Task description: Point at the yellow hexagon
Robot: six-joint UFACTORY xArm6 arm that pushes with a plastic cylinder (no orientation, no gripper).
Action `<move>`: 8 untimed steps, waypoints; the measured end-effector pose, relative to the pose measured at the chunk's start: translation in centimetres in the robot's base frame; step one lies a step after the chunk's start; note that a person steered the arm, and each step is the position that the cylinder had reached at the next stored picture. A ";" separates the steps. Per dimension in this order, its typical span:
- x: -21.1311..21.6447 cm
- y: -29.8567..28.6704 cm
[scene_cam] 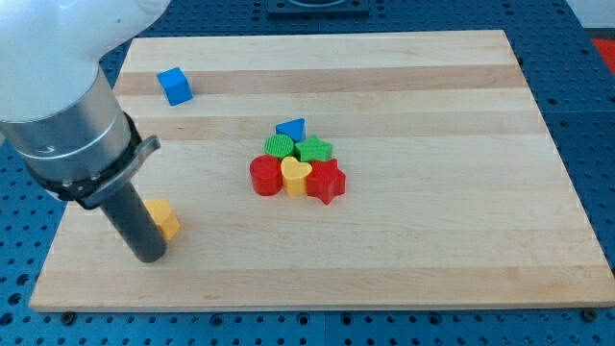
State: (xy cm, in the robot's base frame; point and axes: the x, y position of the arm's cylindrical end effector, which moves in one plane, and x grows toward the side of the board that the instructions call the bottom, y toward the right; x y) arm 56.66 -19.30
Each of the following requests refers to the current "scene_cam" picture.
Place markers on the dark grey cylindrical pointer rod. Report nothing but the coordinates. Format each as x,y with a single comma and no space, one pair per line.
129,216

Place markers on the black wrist mounting flange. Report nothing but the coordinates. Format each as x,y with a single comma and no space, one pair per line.
98,171

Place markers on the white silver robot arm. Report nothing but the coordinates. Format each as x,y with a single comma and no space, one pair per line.
58,110

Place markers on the yellow hexagon block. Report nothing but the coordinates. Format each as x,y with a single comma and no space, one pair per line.
164,217

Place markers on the blue cube block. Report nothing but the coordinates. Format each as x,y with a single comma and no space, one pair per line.
175,86

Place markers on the red cylinder block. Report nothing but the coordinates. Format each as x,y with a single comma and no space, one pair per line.
266,175

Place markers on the green cylinder block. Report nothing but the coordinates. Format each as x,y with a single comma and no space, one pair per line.
279,146

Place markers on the yellow heart block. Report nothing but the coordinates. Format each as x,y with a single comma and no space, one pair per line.
295,175

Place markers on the blue triangle block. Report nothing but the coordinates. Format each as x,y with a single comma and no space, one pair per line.
295,129

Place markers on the green star block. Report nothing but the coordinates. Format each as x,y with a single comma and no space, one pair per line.
313,149

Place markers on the red star block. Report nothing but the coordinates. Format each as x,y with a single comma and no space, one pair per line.
326,181

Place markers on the light wooden board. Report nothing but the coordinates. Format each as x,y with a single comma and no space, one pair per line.
456,197

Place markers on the red object at edge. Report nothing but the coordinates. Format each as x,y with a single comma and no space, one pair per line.
606,48

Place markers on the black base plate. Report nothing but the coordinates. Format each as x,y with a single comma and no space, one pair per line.
316,7

